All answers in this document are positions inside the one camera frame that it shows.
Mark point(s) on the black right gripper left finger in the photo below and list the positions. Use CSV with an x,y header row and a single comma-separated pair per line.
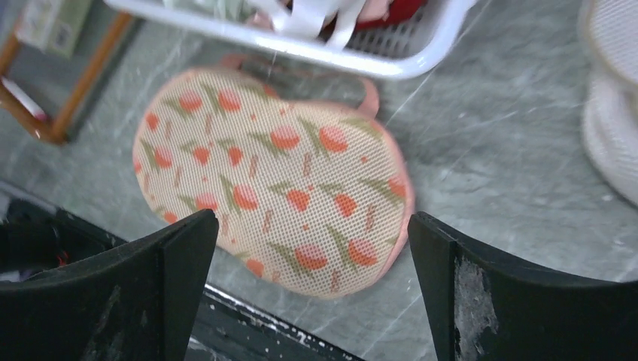
x,y
136,301

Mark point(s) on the red lace bra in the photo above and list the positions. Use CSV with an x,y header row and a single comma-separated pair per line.
x,y
377,14

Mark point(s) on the light green garment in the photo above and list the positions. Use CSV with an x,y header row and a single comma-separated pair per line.
x,y
232,10

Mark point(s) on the white green small box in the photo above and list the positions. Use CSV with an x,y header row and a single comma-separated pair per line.
x,y
52,26

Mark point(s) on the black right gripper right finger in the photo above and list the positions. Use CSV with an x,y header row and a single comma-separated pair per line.
x,y
483,303

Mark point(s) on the white plastic laundry basket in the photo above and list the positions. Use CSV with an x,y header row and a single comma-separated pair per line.
x,y
400,52

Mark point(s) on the floral peach mesh laundry bag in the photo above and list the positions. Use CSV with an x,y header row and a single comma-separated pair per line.
x,y
311,195

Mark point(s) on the wooden tiered shelf rack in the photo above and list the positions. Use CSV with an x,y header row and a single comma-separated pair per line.
x,y
66,89

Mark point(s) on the white cream bra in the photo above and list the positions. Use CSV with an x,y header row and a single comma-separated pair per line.
x,y
306,19

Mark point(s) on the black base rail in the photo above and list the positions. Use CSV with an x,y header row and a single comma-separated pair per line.
x,y
225,328

